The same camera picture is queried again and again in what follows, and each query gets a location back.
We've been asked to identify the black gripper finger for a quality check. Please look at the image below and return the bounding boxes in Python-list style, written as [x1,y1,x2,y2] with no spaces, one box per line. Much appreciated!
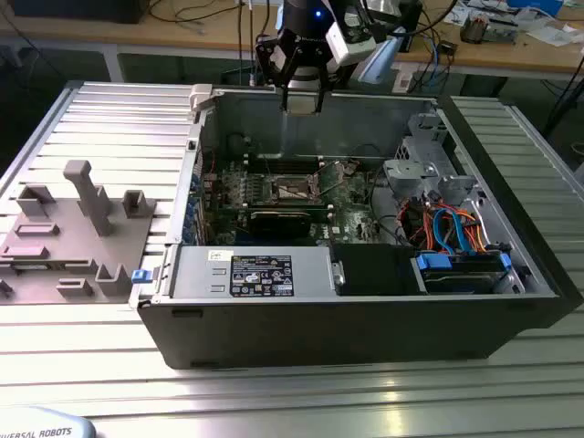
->
[255,34,298,113]
[314,67,342,115]

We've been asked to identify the CPU socket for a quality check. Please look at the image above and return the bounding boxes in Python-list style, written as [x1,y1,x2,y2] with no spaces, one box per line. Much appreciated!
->
[268,172,323,205]

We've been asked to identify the blue expansion slot brackets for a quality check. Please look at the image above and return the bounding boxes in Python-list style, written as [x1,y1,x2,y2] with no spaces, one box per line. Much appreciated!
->
[181,162,204,245]

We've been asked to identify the black bay cover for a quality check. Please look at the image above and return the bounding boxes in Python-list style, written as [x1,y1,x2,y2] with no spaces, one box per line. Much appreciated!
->
[330,244,416,297]

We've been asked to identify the wooden desk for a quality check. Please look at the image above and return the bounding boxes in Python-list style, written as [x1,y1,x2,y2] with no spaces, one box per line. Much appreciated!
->
[0,0,584,77]

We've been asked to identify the black upright box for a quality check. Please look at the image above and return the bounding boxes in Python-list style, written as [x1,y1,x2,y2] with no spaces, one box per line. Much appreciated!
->
[400,0,423,52]

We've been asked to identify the silver drive cage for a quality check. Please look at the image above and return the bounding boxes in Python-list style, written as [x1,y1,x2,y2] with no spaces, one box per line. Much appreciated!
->
[381,111,487,204]

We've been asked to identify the green motherboard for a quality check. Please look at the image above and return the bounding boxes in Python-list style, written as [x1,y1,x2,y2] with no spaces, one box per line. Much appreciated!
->
[203,154,401,250]

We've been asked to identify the black graphics card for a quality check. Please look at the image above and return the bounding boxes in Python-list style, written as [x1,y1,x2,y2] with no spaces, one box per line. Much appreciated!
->
[245,207,334,239]

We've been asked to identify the copper coil part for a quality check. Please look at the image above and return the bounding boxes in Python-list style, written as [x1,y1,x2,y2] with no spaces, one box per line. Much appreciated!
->
[459,12,485,46]

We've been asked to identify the grey electronic module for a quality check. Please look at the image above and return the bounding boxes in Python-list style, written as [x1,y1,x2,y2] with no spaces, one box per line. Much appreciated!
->
[483,20,520,46]

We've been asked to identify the black desktop computer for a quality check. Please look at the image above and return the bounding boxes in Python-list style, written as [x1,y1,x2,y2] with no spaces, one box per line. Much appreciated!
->
[6,0,151,26]

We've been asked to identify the hard disk in blue carrier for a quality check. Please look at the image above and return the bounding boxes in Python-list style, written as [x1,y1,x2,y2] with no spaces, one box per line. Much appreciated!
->
[410,250,512,296]

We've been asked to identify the blue cardboard box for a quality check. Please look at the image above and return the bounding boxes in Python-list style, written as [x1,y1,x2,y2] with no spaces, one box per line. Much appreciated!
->
[507,0,566,18]

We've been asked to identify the grey power supply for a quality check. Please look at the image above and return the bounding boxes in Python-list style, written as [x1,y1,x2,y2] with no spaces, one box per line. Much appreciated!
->
[171,245,337,300]

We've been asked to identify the black PC case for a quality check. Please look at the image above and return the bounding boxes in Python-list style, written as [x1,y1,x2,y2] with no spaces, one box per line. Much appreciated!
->
[129,84,584,371]

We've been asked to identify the grey parts rack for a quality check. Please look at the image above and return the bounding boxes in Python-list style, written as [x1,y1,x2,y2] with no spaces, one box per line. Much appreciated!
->
[0,159,159,306]

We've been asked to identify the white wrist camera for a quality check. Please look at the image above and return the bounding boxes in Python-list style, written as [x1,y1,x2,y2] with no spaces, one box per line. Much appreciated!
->
[324,20,378,65]

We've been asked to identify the grey case handle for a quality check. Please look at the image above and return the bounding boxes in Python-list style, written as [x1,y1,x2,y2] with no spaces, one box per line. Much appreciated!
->
[188,83,215,112]

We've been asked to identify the blue flat cable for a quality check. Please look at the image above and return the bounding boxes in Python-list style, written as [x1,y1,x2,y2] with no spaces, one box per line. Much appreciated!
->
[431,207,457,256]
[449,212,474,256]

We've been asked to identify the orange wire bundle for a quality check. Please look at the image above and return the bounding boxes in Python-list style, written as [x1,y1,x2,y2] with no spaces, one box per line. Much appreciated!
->
[408,204,492,253]

